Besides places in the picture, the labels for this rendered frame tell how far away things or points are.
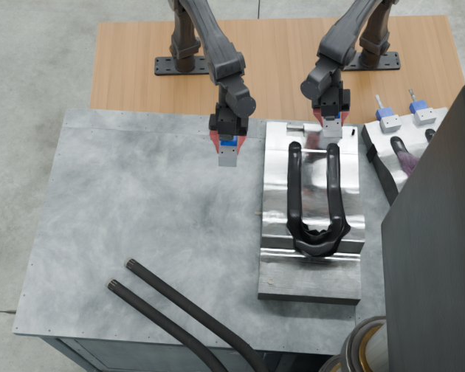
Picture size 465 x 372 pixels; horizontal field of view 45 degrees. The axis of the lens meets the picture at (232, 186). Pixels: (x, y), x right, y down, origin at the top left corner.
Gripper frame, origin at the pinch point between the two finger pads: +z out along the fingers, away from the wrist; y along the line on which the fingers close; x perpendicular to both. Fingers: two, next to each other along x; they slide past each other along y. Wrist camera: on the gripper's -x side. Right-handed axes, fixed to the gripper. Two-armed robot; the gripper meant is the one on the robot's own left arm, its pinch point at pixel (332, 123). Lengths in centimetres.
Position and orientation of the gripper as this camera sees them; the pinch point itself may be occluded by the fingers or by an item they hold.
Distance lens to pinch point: 159.6
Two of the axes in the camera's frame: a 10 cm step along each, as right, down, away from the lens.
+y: 9.8, -0.2, -2.1
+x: 1.4, -7.0, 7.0
